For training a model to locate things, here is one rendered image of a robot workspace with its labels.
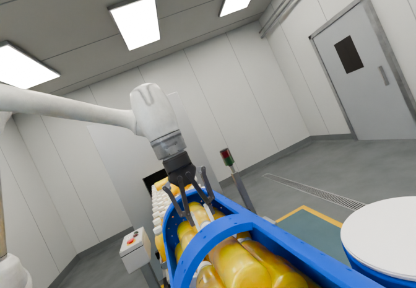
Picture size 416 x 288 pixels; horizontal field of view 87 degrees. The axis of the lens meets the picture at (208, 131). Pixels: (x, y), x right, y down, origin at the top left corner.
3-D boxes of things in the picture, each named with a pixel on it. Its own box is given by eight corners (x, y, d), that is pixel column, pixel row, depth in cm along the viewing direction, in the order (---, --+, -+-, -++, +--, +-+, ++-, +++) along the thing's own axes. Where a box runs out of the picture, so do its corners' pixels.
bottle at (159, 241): (176, 262, 103) (160, 227, 103) (186, 263, 99) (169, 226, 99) (166, 274, 98) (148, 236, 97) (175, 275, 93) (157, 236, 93)
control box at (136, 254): (129, 274, 92) (118, 253, 92) (132, 254, 111) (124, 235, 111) (151, 261, 95) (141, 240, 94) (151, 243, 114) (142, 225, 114)
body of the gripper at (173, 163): (160, 161, 56) (174, 194, 56) (189, 148, 59) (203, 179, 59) (158, 161, 64) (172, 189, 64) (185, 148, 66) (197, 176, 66)
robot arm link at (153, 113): (184, 126, 57) (180, 130, 70) (159, 72, 57) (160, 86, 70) (145, 144, 55) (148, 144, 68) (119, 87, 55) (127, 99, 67)
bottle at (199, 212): (199, 198, 82) (212, 210, 64) (205, 215, 82) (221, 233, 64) (181, 207, 80) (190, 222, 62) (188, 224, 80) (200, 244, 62)
